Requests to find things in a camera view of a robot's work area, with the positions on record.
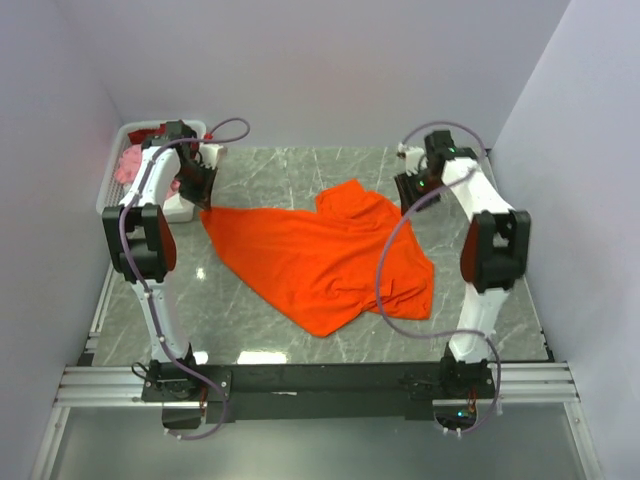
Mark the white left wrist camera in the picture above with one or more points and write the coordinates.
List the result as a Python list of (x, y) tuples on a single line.
[(211, 154)]

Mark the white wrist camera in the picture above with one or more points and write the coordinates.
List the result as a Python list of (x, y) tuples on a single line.
[(414, 158), (211, 154)]

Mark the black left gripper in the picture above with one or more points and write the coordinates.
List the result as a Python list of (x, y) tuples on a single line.
[(202, 196)]

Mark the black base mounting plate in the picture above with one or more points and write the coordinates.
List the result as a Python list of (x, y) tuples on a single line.
[(313, 391)]

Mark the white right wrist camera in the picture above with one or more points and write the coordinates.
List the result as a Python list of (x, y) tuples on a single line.
[(414, 158)]

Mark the dark red t shirt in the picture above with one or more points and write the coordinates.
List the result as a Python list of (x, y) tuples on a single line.
[(142, 135)]

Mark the aluminium rail frame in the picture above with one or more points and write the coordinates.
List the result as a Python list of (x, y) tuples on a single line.
[(100, 428)]

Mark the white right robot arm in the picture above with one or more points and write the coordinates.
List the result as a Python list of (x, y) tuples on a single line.
[(494, 254)]

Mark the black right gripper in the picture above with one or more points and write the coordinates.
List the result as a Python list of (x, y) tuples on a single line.
[(405, 187)]

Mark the white plastic basket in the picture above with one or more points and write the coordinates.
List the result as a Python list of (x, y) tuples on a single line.
[(112, 193)]

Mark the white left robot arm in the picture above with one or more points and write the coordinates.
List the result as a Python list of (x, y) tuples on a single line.
[(143, 250)]

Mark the orange t shirt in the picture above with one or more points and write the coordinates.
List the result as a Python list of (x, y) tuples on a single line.
[(324, 268)]

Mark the white t shirt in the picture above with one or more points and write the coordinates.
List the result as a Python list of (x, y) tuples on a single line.
[(176, 209)]

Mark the pink t shirt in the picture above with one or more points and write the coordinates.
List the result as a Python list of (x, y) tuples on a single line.
[(128, 165)]

